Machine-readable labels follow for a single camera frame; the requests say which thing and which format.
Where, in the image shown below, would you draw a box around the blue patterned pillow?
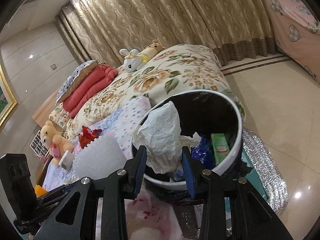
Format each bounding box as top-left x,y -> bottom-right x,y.
55,60 -> 98,105

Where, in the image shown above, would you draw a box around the cream floral quilt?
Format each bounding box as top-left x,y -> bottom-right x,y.
49,44 -> 245,140

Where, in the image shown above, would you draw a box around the red snack wrapper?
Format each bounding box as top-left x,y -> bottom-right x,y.
78,126 -> 102,149

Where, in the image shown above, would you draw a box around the beige patterned curtain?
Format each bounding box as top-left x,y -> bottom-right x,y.
56,0 -> 276,67

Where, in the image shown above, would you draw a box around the framed landscape painting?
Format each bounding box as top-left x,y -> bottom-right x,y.
0,67 -> 18,129

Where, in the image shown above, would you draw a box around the silver foil floor mat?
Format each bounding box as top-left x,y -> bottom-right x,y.
241,128 -> 289,215

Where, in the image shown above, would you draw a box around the brown bear plush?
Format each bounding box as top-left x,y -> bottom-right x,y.
138,40 -> 165,63

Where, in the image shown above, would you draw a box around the blue snack wrapper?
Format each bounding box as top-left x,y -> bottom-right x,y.
191,136 -> 215,170

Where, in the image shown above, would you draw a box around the orange teddy bear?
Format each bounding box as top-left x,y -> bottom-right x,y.
40,121 -> 74,167

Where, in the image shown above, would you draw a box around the white foam block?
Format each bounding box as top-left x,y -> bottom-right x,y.
59,150 -> 75,171

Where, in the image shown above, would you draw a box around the white paper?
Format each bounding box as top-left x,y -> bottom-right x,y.
132,101 -> 201,174

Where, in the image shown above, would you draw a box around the wooden headboard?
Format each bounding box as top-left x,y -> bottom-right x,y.
32,88 -> 59,127

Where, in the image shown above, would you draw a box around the photo frame grid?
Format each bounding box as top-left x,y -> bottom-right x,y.
30,130 -> 49,158

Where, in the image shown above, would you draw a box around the red folded blanket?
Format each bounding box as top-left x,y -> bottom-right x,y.
63,64 -> 118,118

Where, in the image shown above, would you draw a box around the white rabbit plush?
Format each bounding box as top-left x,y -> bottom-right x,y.
119,49 -> 145,72

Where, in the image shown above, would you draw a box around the pink heart cloth cover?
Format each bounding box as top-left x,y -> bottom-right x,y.
264,0 -> 319,82

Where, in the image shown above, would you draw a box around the green carton box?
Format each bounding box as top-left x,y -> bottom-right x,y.
211,133 -> 229,166

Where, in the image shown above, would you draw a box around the white foam net sleeve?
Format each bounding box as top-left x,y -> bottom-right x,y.
73,135 -> 127,180

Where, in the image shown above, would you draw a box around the white trash bin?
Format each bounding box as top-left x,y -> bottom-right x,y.
131,89 -> 244,192

